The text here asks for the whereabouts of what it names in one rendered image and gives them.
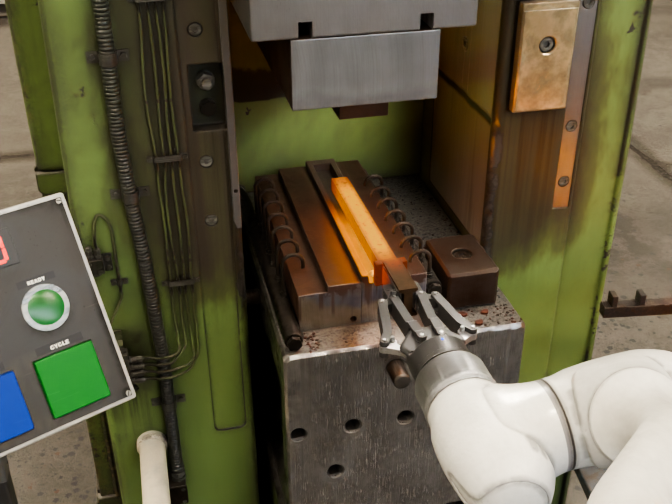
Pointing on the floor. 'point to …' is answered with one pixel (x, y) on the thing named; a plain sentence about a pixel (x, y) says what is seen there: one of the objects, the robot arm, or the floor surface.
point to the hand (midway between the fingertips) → (398, 286)
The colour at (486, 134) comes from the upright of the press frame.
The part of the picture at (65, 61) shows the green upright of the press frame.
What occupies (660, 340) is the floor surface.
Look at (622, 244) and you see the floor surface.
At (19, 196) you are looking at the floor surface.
